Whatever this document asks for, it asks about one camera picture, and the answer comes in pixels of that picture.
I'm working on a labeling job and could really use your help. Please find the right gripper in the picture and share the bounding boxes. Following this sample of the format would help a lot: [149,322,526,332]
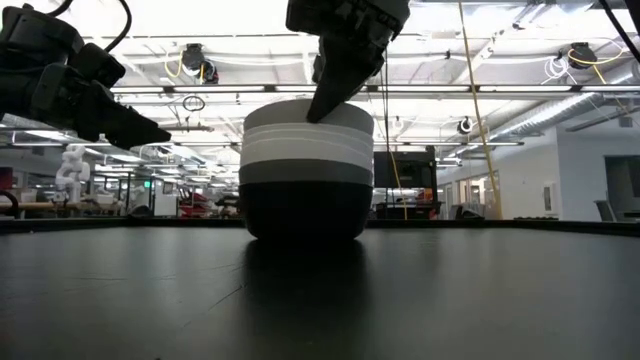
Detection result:
[285,0,412,125]

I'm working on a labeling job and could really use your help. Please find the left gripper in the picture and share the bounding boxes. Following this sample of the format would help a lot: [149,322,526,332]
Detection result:
[0,63,173,151]

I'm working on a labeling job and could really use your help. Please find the light grey bowl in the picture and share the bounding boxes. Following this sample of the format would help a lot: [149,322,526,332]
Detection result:
[243,98,376,137]

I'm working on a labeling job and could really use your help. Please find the black monitor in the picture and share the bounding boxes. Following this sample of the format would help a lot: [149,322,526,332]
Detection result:
[373,151,440,190]

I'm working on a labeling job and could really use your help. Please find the black bowl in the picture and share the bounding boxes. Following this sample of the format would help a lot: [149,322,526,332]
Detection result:
[238,179,375,243]

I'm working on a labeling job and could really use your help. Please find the black curved tube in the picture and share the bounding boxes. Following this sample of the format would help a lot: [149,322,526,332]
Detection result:
[0,189,20,219]

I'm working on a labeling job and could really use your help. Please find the ceiling light strip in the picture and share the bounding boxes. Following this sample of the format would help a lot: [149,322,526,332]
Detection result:
[109,83,640,96]

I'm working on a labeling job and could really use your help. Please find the black hanging ring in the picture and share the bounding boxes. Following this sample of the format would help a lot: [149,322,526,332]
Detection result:
[181,94,207,113]

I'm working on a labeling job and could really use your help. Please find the black hanging cable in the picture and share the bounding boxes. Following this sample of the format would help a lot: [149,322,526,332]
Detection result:
[380,47,391,154]

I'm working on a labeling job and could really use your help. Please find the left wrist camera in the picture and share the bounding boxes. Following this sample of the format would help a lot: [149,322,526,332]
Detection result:
[67,42,127,90]

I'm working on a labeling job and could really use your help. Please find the black metal frame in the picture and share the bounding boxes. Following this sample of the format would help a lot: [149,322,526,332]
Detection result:
[0,218,640,237]

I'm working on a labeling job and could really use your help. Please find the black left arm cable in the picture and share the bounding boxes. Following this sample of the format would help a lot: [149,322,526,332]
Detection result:
[47,0,133,54]

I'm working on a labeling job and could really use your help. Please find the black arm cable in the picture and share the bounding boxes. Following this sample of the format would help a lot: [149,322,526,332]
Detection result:
[47,0,133,54]
[597,0,640,64]

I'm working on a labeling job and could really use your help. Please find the yellow cable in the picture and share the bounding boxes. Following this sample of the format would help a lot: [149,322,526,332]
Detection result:
[457,0,503,221]
[388,149,409,221]

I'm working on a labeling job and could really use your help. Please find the silver ventilation duct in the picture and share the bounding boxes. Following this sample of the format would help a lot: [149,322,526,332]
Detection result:
[499,92,640,144]

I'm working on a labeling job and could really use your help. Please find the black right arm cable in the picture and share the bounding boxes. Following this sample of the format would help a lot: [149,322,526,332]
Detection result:
[597,0,640,64]

